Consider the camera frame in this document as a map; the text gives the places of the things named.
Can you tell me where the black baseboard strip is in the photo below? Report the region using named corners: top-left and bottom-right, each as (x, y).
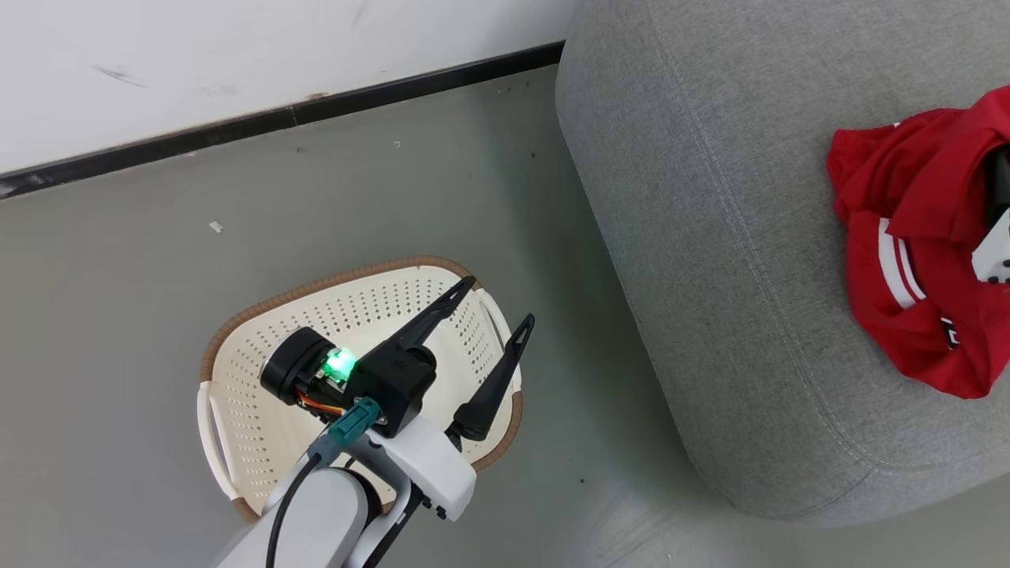
top-left (0, 41), bottom-right (566, 200)

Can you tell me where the cream perforated laundry basket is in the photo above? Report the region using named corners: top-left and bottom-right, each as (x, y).
top-left (197, 255), bottom-right (524, 523)

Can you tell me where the grey fabric sofa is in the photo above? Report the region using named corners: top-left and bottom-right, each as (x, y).
top-left (555, 0), bottom-right (1010, 528)

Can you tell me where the right gripper finger beside camera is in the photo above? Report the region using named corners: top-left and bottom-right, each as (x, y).
top-left (990, 146), bottom-right (1010, 230)

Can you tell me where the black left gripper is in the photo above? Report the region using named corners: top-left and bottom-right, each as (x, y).
top-left (350, 275), bottom-right (537, 442)

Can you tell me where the left arm cable teal plug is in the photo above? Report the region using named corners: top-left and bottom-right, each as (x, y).
top-left (266, 397), bottom-right (385, 568)

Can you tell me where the red garment striped trim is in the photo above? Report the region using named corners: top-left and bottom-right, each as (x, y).
top-left (826, 85), bottom-right (1010, 401)

